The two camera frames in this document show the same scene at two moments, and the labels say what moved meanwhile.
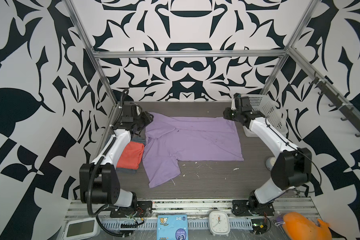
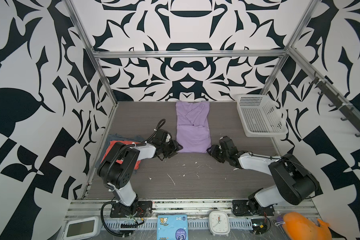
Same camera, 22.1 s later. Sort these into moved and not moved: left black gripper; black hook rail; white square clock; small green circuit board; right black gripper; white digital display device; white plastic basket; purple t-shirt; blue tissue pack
Moved: left black gripper; purple t-shirt; right black gripper
Not moved: white plastic basket; white square clock; white digital display device; small green circuit board; blue tissue pack; black hook rail
